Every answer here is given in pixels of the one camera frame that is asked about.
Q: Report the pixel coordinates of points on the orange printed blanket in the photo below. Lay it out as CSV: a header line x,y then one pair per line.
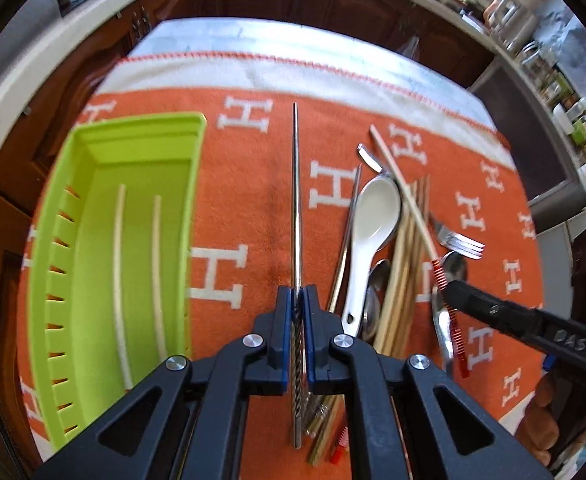
x,y
253,170

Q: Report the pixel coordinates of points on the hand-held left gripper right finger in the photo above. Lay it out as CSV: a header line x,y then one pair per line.
x,y
309,340

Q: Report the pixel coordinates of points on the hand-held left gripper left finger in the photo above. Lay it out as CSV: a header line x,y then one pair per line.
x,y
285,330

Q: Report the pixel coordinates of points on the silver metal chopstick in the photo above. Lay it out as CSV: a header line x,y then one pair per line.
x,y
345,245
297,200

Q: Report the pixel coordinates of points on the stainless steel pot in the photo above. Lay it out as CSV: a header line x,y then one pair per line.
x,y
513,17

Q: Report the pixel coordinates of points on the green plastic utensil tray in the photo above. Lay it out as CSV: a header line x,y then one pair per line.
x,y
93,270

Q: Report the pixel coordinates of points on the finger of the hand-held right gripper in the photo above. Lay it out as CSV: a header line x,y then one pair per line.
x,y
478,305

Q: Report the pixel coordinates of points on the glass jar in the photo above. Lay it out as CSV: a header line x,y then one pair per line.
x,y
533,57

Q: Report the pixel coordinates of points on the silver metal fork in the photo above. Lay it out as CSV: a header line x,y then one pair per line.
x,y
460,245

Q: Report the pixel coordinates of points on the silver metal spoon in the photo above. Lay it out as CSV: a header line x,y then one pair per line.
x,y
380,277
443,325

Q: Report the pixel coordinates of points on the person's right hand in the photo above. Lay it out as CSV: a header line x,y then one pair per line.
x,y
538,425

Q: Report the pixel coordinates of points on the stainless steel stove panel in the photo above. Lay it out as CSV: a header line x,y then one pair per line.
x,y
40,10

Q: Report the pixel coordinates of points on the white ceramic spoon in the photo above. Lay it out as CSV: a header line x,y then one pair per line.
x,y
373,220

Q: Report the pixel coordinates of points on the row of food containers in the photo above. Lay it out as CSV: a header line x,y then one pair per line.
x,y
580,125

